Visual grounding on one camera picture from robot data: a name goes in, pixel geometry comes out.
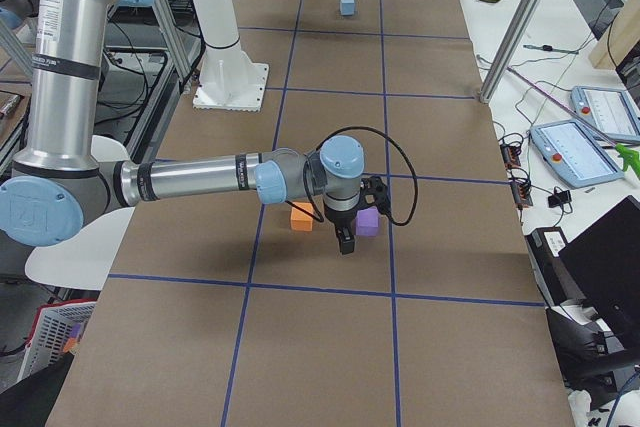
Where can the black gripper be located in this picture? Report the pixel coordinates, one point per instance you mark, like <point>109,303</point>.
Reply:
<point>339,221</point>

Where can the light blue block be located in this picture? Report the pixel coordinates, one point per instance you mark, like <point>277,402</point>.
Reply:
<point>347,8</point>

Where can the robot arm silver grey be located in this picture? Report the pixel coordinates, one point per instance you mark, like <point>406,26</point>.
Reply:
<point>57,187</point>

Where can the purple block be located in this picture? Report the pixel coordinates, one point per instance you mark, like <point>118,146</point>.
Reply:
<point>367,222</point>

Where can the orange block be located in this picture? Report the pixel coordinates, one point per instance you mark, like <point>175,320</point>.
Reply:
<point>301,217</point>

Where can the orange electronics board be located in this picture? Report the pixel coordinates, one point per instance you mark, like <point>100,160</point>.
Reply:
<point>510,153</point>

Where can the near teach pendant tablet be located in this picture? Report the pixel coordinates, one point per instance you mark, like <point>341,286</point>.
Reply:
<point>574,155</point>

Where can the teach pendant tablet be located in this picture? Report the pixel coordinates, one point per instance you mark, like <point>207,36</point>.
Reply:
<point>574,155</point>
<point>611,111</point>

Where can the white chair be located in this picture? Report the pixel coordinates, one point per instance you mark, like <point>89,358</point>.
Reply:
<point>85,260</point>

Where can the far teach pendant tablet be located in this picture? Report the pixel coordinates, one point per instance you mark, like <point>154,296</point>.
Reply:
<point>611,111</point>

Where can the white perforated basket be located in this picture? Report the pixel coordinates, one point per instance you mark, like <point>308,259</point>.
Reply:
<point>52,327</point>

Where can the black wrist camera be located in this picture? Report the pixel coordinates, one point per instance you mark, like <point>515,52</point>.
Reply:
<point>374,193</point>

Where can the white pedestal column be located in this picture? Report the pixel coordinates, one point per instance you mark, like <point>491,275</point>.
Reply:
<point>228,78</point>

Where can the green handled grabber stick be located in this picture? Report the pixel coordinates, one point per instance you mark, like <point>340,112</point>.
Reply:
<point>629,156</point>

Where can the aluminium frame post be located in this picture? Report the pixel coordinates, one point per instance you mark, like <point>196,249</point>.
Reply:
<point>514,33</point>

